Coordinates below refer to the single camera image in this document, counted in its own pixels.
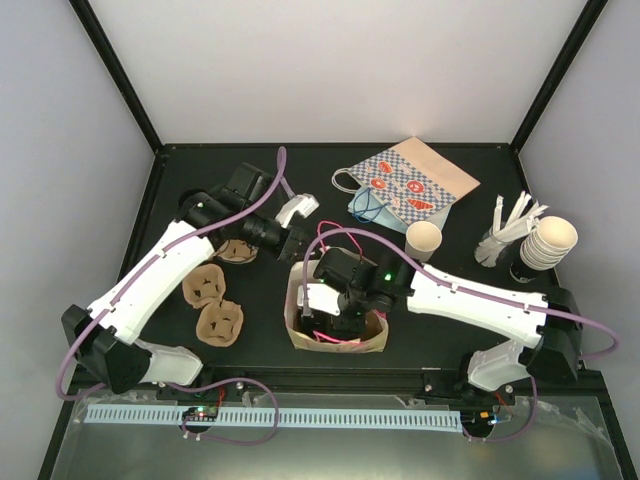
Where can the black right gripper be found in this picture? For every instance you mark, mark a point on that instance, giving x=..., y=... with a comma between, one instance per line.
x=354, y=325

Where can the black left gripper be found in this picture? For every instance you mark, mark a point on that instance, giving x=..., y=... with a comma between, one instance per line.
x=285, y=251

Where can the cream pink Cakes paper bag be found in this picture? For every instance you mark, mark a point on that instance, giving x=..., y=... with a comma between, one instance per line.
x=307, y=338

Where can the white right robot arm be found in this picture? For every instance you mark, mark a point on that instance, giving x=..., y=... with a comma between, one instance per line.
x=539, y=344

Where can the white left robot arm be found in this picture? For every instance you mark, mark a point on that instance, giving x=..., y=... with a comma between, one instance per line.
x=104, y=337

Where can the light blue paper bag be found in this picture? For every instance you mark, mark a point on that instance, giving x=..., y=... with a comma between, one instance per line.
x=365, y=208

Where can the blue checkered bakery paper bag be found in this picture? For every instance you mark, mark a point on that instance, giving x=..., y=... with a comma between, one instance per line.
x=412, y=181

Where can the tall white paper cup stack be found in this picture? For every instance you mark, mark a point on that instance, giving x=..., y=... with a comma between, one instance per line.
x=548, y=244

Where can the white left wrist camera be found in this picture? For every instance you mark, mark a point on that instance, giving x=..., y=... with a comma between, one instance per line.
x=303, y=205

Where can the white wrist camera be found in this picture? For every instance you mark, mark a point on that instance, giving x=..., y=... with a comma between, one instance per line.
x=303, y=205
x=322, y=302

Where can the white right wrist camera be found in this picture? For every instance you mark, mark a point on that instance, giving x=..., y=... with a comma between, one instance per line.
x=322, y=302

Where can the white slotted cable rail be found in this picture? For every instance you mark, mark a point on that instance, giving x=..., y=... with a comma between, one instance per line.
x=310, y=418

